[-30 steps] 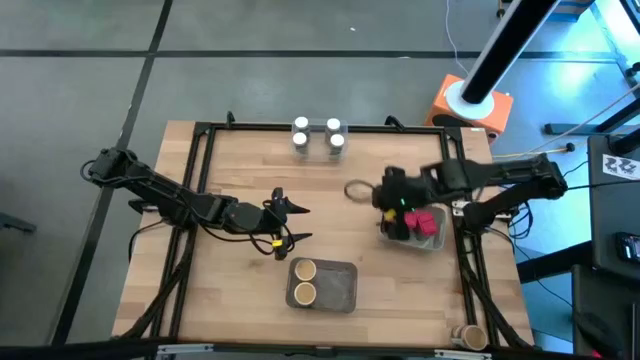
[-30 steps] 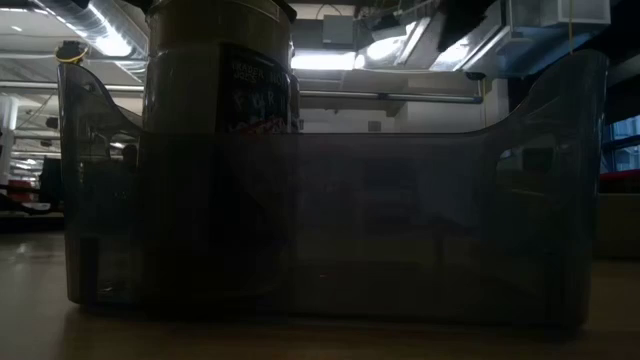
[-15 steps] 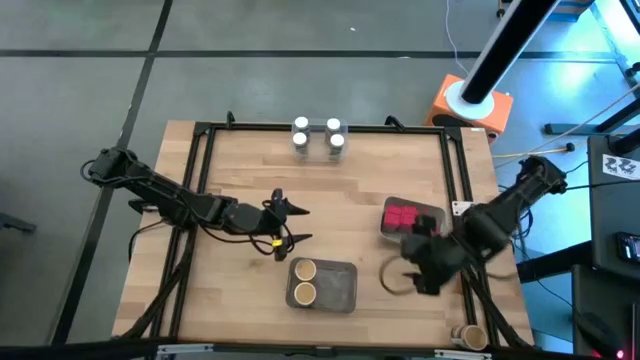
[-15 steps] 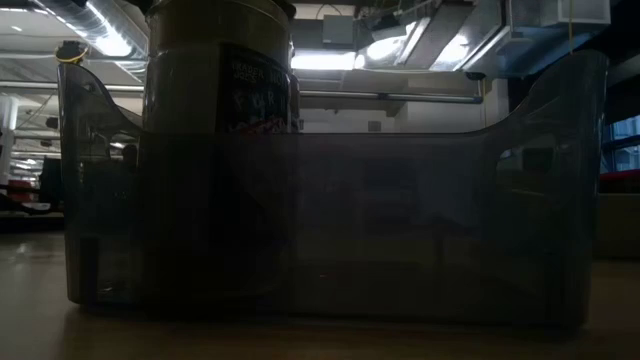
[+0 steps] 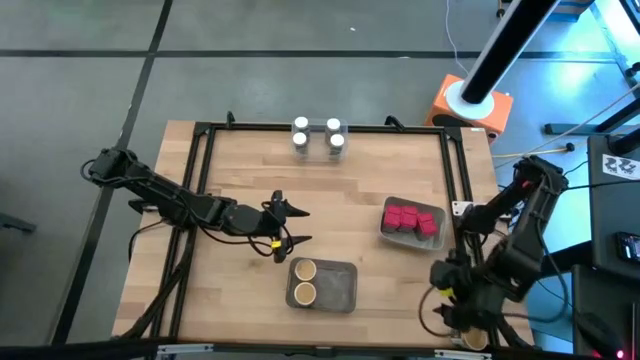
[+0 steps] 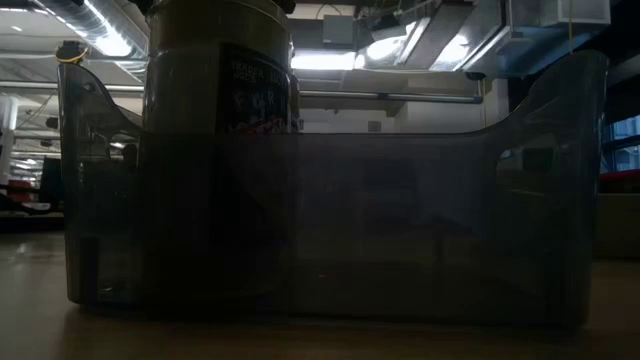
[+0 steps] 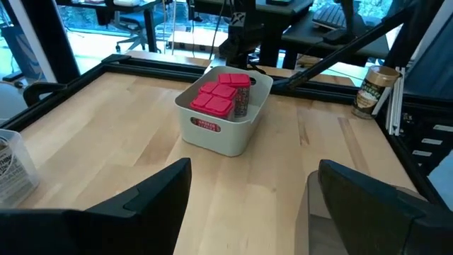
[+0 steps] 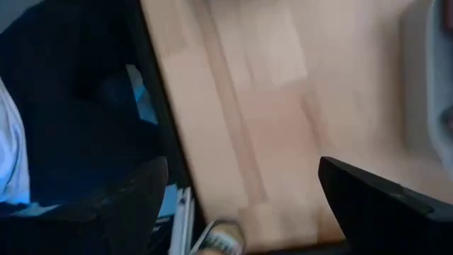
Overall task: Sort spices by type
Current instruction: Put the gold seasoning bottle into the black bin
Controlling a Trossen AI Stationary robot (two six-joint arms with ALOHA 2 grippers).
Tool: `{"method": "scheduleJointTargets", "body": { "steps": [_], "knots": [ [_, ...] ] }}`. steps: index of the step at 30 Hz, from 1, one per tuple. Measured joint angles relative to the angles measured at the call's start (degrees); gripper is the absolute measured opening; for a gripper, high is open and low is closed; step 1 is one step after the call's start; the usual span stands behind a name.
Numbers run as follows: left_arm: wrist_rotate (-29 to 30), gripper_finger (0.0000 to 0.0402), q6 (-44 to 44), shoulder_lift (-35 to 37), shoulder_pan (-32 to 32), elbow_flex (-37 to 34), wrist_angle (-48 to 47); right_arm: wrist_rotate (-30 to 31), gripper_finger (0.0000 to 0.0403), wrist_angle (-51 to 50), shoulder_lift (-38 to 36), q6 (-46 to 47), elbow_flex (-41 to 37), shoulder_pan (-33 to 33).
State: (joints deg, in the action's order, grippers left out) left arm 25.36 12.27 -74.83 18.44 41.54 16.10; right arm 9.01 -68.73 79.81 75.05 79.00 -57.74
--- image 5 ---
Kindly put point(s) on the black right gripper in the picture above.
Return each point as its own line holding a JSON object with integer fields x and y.
{"x": 467, "y": 300}

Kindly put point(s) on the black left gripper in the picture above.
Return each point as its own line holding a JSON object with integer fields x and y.
{"x": 274, "y": 225}

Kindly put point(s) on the brown cup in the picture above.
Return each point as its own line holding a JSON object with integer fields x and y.
{"x": 475, "y": 341}
{"x": 305, "y": 270}
{"x": 305, "y": 294}

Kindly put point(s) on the light grey plastic bin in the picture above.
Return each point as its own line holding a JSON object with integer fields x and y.
{"x": 405, "y": 239}

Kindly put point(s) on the white-lid spice jar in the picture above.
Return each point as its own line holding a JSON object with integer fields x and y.
{"x": 337, "y": 141}
{"x": 333, "y": 124}
{"x": 301, "y": 122}
{"x": 300, "y": 139}

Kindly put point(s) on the red cube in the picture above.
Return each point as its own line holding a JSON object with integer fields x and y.
{"x": 392, "y": 218}
{"x": 426, "y": 226}
{"x": 409, "y": 218}

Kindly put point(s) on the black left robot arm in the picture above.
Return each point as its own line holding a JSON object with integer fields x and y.
{"x": 165, "y": 192}

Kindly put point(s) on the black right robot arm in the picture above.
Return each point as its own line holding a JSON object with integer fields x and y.
{"x": 530, "y": 225}

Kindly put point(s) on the dark grey plastic bin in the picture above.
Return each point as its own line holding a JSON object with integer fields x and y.
{"x": 335, "y": 290}

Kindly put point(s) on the clear plastic bin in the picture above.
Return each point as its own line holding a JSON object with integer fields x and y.
{"x": 319, "y": 150}

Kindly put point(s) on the black slanted support bar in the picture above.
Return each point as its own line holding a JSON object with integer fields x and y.
{"x": 560, "y": 260}

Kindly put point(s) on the black computer mouse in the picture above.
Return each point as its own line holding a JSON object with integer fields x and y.
{"x": 597, "y": 332}

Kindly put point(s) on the black desk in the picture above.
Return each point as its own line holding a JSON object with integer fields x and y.
{"x": 612, "y": 225}

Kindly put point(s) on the black phone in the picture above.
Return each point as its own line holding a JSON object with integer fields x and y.
{"x": 630, "y": 247}

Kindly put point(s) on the white round disc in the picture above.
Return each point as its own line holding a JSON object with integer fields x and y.
{"x": 452, "y": 102}

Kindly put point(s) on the orange box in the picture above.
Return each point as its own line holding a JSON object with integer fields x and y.
{"x": 500, "y": 112}

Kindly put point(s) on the black stand base bar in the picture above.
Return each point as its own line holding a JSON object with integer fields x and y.
{"x": 575, "y": 128}

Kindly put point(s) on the white marker paper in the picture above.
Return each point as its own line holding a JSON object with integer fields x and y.
{"x": 620, "y": 166}

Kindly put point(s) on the black table edge beam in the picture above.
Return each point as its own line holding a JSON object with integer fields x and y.
{"x": 75, "y": 350}

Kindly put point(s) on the black floor stand foot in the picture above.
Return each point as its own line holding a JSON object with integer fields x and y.
{"x": 15, "y": 223}

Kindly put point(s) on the silver metal bracket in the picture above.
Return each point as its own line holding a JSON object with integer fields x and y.
{"x": 462, "y": 354}
{"x": 185, "y": 349}

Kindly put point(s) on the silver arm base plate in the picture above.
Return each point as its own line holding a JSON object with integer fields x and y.
{"x": 461, "y": 207}

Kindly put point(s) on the black metal table frame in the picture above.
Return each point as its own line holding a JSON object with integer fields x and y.
{"x": 375, "y": 129}

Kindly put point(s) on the black camera pole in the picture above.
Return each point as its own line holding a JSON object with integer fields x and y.
{"x": 505, "y": 45}

